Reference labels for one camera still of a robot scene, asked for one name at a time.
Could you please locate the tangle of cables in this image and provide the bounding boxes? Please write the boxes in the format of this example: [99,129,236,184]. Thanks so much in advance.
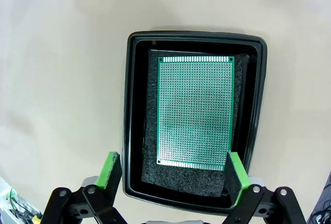
[0,177,43,224]

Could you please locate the black foam pad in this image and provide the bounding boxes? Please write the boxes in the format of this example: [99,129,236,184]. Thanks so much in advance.
[141,49,250,198]

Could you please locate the green perforated PCB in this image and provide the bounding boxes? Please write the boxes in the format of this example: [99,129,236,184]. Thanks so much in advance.
[156,55,235,172]

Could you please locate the black plastic tray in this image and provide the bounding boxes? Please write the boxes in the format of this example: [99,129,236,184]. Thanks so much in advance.
[121,30,268,216]

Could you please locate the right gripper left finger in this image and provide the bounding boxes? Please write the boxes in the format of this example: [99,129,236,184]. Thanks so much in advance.
[41,151,127,224]

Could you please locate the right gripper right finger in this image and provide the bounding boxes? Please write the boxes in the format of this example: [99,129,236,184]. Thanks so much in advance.
[221,151,307,224]

